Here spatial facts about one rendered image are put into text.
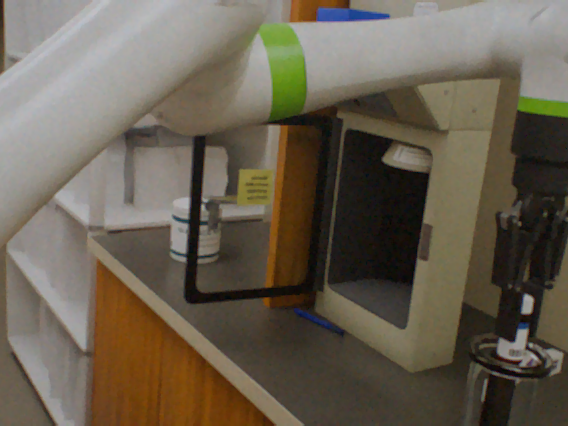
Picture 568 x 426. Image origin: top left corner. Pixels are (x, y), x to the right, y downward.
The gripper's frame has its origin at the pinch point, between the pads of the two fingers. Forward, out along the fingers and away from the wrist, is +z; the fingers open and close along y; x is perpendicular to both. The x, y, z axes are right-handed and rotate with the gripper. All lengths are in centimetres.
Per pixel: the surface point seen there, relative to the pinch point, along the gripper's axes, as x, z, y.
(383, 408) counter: 24.9, 28.1, 3.2
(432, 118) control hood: 32.4, -21.0, 12.7
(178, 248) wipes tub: 105, 24, 2
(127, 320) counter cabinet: 109, 44, -10
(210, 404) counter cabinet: 62, 44, -10
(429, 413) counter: 20.3, 28.1, 9.6
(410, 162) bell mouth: 42.8, -11.2, 19.3
